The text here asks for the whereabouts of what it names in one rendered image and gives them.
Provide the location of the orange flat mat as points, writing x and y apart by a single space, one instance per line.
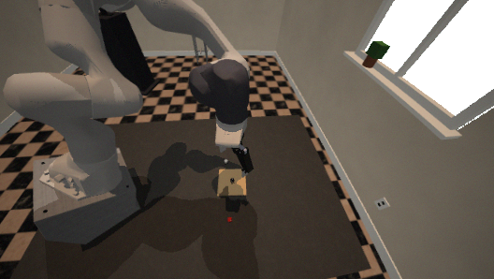
226 188

